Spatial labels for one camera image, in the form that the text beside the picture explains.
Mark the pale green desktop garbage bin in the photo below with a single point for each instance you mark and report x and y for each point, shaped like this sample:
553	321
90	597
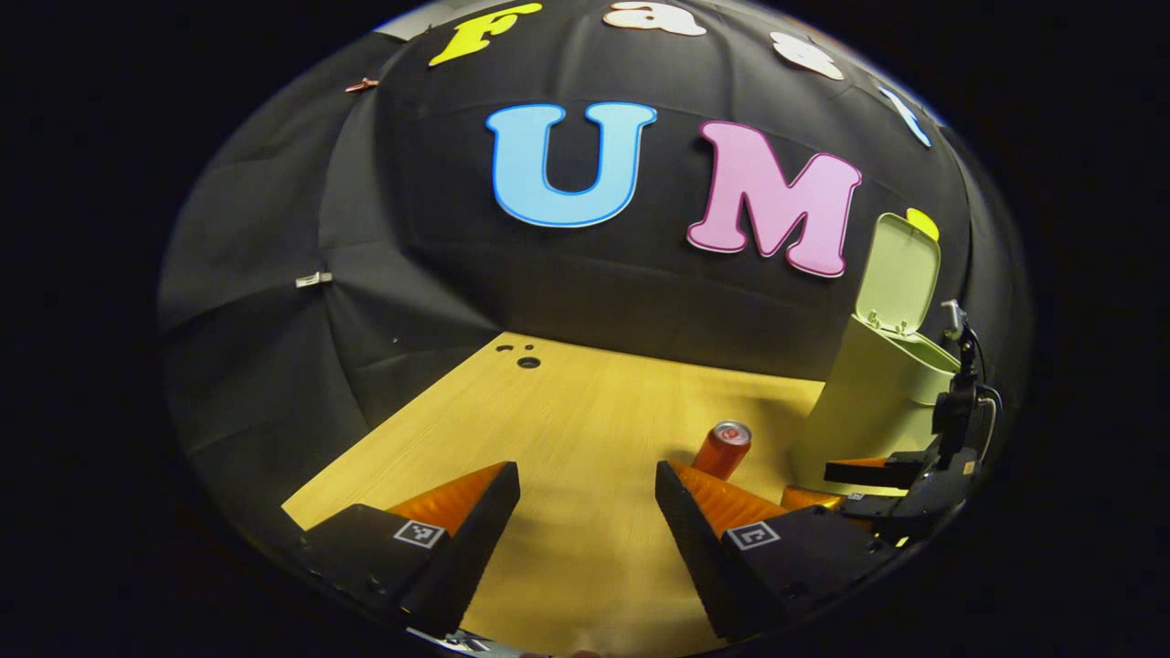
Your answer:
868	402

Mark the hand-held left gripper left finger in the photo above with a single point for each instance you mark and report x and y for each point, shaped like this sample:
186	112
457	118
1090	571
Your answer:
475	548

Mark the wooden desktop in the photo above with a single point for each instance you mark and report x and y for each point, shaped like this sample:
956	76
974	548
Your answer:
585	439

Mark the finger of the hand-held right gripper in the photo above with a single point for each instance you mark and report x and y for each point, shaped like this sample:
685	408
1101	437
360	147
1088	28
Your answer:
877	473
813	500

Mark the black backdrop cloth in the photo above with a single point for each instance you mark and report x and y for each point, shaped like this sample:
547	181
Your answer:
594	283

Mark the copper cloth clip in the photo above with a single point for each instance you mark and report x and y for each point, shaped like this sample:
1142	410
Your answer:
361	85

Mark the orange pop can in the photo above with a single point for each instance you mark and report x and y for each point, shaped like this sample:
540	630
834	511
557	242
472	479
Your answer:
720	452

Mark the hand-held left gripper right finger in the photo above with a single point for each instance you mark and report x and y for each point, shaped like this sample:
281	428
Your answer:
695	548

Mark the silver cloth clip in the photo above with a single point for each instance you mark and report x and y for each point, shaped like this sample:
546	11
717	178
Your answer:
313	279

